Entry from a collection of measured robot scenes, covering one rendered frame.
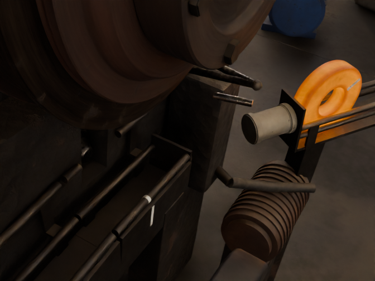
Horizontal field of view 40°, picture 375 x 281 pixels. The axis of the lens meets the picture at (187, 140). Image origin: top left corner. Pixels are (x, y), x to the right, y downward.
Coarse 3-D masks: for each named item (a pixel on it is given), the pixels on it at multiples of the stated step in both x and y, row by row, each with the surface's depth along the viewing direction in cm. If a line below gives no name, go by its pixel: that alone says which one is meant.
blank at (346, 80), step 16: (336, 64) 95; (304, 80) 95; (320, 80) 93; (336, 80) 95; (352, 80) 98; (304, 96) 95; (320, 96) 96; (336, 96) 102; (352, 96) 102; (320, 112) 101; (336, 112) 102
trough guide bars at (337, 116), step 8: (328, 96) 104; (320, 104) 105; (368, 104) 102; (344, 112) 100; (352, 112) 101; (360, 112) 102; (368, 112) 104; (320, 120) 98; (328, 120) 99; (344, 120) 102; (352, 120) 102; (304, 128) 97; (312, 128) 98; (320, 128) 100; (328, 128) 100; (304, 136) 98; (312, 136) 99; (312, 144) 101
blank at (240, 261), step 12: (240, 252) 44; (228, 264) 41; (240, 264) 42; (252, 264) 42; (264, 264) 44; (216, 276) 40; (228, 276) 40; (240, 276) 41; (252, 276) 41; (264, 276) 46
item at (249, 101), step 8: (192, 72) 69; (200, 72) 68; (208, 72) 67; (216, 72) 67; (224, 72) 67; (232, 72) 66; (224, 80) 66; (232, 80) 65; (240, 80) 64; (248, 80) 64; (256, 80) 63; (256, 88) 63; (216, 96) 66; (224, 96) 66; (232, 96) 65; (240, 104) 65; (248, 104) 65
